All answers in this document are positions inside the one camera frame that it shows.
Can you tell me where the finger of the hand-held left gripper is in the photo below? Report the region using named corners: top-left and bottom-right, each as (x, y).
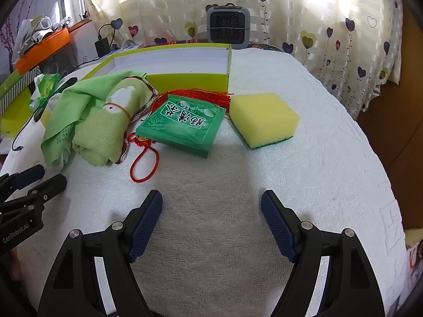
top-left (0, 174), bottom-right (67, 219)
top-left (0, 164), bottom-right (45, 202)

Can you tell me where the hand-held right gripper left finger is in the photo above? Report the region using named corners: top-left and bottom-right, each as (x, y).
top-left (38, 190), bottom-right (163, 317)

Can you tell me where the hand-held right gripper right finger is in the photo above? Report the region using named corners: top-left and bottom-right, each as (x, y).
top-left (260, 190), bottom-right (385, 317)

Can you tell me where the green towel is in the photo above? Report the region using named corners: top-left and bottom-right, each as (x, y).
top-left (72, 76), bottom-right (159, 166)

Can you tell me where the light green cloth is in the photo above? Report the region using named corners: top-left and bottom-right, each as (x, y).
top-left (41, 70), bottom-right (148, 166)

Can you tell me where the green foil packet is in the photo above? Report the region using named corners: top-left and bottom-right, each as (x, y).
top-left (135, 94), bottom-right (227, 158)

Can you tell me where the yellow sponge with green base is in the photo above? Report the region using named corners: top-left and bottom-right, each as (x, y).
top-left (229, 93), bottom-right (300, 149)

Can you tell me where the red tassel knot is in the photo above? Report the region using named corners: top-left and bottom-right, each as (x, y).
top-left (127, 87), bottom-right (233, 183)

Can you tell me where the lime green cardboard box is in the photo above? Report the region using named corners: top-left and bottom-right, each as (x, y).
top-left (77, 44), bottom-right (232, 93)

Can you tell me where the green striped box lid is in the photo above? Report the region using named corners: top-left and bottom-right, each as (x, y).
top-left (0, 67), bottom-right (43, 137)

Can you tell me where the green white wrapper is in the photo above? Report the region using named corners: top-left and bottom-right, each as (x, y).
top-left (29, 73), bottom-right (63, 109)

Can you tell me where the black phone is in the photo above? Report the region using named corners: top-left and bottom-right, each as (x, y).
top-left (33, 77), bottom-right (78, 123)

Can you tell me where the dark glass tank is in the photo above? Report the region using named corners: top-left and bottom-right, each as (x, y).
top-left (38, 43), bottom-right (81, 75)

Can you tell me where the orange tray with clutter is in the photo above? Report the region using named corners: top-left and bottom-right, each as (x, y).
top-left (13, 28), bottom-right (71, 73)

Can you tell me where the white clutter pile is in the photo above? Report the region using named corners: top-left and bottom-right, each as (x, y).
top-left (16, 15), bottom-right (71, 53)

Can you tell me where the black power adapter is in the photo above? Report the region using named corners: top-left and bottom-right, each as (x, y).
top-left (95, 38), bottom-right (111, 57)

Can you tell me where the brown wooden cabinet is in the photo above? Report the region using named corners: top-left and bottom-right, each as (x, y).
top-left (355, 7), bottom-right (423, 185)

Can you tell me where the blue white pack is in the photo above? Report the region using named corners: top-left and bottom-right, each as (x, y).
top-left (109, 44), bottom-right (144, 55)

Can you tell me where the plaid multicoloured cloth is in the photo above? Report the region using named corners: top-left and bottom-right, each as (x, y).
top-left (145, 38), bottom-right (282, 52)

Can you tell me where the small grey fan heater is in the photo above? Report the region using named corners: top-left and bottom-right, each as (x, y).
top-left (205, 3), bottom-right (251, 50)

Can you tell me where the heart print curtain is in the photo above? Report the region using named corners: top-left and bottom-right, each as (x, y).
top-left (82, 0), bottom-right (405, 119)

